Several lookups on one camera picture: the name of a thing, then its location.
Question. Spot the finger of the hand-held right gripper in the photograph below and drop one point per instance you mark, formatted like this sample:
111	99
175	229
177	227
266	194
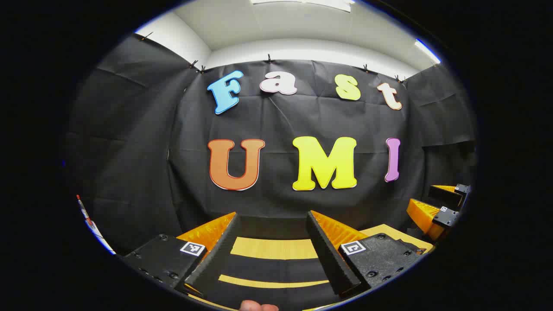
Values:
445	196
445	218

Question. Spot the black backdrop cloth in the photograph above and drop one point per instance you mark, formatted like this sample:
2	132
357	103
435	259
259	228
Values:
151	151

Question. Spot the ceiling light panel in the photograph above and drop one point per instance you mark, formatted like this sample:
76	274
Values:
302	3

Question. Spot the thin red and white pole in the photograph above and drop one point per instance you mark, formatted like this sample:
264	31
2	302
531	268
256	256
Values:
88	221

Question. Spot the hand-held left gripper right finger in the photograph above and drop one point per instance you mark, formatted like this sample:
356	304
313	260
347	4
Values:
330	259

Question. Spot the row of black backdrop clips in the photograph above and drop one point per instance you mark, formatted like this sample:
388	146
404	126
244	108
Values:
268	58

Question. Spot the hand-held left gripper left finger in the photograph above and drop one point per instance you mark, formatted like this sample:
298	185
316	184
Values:
216	263

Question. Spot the dark grey jeans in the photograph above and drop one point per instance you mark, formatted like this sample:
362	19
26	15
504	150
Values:
276	268

